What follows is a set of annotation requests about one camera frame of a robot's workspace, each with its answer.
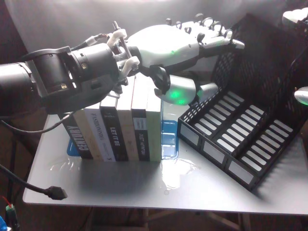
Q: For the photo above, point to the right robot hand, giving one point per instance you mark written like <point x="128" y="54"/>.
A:
<point x="297" y="16"/>

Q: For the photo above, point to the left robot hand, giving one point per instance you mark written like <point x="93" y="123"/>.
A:
<point x="166" y="45"/>

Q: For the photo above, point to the cream book gold squiggles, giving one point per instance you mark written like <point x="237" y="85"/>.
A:
<point x="127" y="134"/>

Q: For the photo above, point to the black mesh file rack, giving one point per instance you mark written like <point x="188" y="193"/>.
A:
<point x="252" y="72"/>

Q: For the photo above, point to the pale green book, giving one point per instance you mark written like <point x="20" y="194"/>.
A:
<point x="154" y="137"/>

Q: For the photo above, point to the white backdrop cloth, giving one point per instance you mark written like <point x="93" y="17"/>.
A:
<point x="72" y="21"/>

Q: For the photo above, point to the black LET IT BE book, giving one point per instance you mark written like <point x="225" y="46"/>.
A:
<point x="115" y="137"/>

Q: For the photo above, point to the white FASHIONISTA book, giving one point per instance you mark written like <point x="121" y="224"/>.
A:
<point x="101" y="134"/>

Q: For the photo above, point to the black CENTURY book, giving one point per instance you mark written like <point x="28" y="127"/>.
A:
<point x="79" y="142"/>

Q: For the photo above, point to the table leg frame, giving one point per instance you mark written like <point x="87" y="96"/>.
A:
<point x="146" y="219"/>

